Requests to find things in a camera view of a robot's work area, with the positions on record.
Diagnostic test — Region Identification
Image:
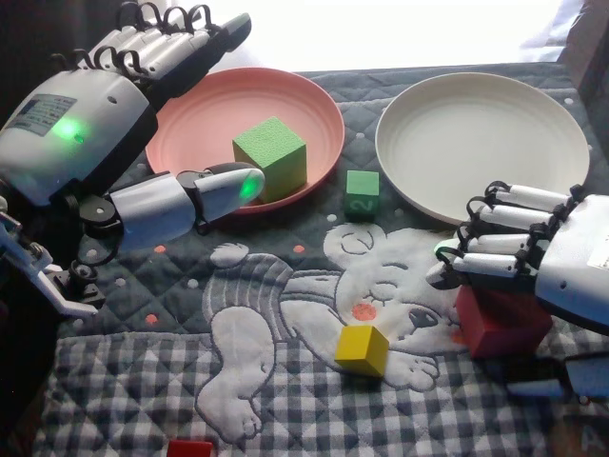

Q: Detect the small brown block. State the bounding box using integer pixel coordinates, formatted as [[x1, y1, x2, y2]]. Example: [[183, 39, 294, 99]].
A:
[[556, 412, 609, 457]]

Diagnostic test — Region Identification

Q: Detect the small yellow cube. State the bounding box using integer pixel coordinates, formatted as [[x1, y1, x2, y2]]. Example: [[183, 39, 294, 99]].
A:
[[334, 325, 390, 380]]

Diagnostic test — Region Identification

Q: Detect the large green cube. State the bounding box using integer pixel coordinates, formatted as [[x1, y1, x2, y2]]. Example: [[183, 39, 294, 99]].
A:
[[231, 116, 308, 204]]

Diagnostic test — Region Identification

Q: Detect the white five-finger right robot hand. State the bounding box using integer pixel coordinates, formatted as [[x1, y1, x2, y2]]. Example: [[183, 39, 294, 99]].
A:
[[425, 180, 609, 406]]

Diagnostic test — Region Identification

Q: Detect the large red cube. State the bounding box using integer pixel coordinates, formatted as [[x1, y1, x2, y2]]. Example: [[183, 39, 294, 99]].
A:
[[455, 285, 556, 359]]

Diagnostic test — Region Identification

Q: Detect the white plate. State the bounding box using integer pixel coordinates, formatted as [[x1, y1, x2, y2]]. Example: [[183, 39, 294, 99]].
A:
[[374, 71, 591, 226]]

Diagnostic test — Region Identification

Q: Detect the small red block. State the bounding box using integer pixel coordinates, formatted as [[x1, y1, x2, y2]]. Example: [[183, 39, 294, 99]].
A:
[[167, 438, 215, 457]]

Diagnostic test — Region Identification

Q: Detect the pink plate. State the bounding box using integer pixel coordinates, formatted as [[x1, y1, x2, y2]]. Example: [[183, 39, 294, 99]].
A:
[[145, 68, 346, 218]]

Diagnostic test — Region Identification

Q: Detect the grey quilt with printed bear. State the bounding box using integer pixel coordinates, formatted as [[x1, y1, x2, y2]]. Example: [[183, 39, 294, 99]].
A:
[[37, 61, 609, 457]]

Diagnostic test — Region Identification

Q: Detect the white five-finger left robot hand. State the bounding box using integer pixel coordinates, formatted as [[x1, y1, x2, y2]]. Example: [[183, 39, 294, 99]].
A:
[[0, 2, 266, 249]]

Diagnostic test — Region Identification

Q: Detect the small green cube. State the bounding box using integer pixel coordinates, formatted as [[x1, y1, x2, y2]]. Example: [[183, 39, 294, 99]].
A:
[[343, 169, 381, 223]]

